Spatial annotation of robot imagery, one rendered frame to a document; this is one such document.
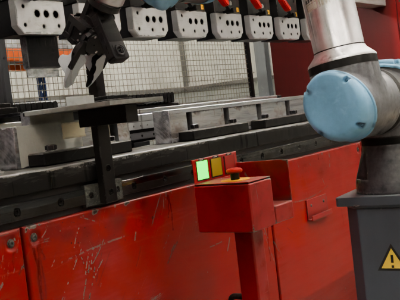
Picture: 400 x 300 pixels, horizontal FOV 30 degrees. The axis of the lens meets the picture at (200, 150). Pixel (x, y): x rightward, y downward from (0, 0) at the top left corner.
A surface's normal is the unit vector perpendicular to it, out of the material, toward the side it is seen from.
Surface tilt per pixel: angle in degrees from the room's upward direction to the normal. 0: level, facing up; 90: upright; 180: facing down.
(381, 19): 90
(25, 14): 90
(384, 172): 73
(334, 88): 98
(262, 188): 90
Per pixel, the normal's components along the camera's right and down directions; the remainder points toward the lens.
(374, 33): -0.58, 0.11
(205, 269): 0.81, -0.07
